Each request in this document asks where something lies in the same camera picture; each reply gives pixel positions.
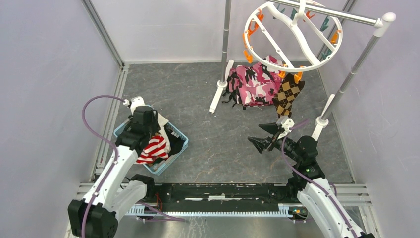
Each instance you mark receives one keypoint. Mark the orange clip front holding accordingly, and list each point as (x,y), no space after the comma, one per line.
(298,77)

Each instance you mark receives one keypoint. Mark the pink camouflage garment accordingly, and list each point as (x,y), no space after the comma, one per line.
(252,86)

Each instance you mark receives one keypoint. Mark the orange clip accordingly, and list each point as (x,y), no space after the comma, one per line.
(283,74)
(248,56)

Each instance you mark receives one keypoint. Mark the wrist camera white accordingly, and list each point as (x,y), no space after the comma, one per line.
(134,103)
(285,124)

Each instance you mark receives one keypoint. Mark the orange clip right rim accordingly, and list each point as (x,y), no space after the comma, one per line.
(335,36)

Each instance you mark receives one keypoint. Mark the white round clip hanger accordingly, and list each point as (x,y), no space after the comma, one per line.
(292,33)

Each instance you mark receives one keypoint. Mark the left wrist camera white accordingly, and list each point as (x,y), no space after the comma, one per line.
(134,103)

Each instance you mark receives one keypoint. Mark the red white striped sock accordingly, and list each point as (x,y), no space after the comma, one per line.
(156,149)

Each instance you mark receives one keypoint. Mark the metal clothes rack frame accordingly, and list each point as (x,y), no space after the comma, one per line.
(289,12)

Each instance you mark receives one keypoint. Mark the light blue laundry basket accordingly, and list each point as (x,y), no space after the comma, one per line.
(177,148)

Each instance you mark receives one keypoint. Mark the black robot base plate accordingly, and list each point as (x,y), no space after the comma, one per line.
(220,197)

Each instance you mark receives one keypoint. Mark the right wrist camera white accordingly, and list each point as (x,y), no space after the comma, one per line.
(285,124)

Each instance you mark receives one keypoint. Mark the teal clip right rim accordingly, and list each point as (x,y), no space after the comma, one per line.
(325,24)

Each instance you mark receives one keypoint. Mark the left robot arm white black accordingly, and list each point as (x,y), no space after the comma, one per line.
(98,213)

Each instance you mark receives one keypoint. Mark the orange clip far left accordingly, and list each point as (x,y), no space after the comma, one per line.
(248,56)

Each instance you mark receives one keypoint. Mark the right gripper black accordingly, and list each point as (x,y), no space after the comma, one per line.
(272,128)

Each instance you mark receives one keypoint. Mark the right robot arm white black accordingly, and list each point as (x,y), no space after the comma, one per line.
(308,183)

